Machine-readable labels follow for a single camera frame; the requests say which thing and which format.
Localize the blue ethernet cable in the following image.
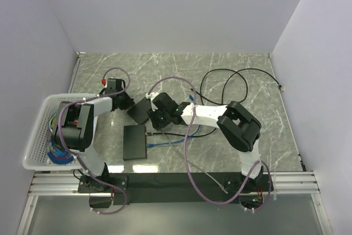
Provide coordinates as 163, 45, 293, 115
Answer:
146, 94, 203, 147

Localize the dark grey network switch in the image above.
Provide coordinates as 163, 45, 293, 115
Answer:
123, 124, 147, 161

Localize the long black ethernet cable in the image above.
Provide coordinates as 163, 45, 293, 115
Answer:
144, 69, 287, 138

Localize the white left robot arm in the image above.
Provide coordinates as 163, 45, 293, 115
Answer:
51, 78, 135, 192

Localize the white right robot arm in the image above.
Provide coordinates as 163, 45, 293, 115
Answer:
146, 92, 262, 190

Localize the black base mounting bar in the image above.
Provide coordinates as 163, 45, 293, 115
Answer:
76, 172, 276, 210

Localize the white plastic mesh basket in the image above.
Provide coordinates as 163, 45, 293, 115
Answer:
22, 93, 95, 171

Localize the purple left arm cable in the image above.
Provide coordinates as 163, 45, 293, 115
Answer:
57, 67, 131, 216

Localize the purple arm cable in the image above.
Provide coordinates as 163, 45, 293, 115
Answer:
148, 76, 270, 214
57, 67, 131, 216

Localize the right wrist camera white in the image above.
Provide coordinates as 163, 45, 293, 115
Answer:
145, 92, 159, 101

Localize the bundle of coloured wires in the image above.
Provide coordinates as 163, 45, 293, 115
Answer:
46, 108, 80, 164

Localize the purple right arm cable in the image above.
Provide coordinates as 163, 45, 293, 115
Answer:
148, 76, 270, 214

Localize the aluminium rail frame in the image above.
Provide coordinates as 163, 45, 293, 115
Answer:
27, 172, 320, 196

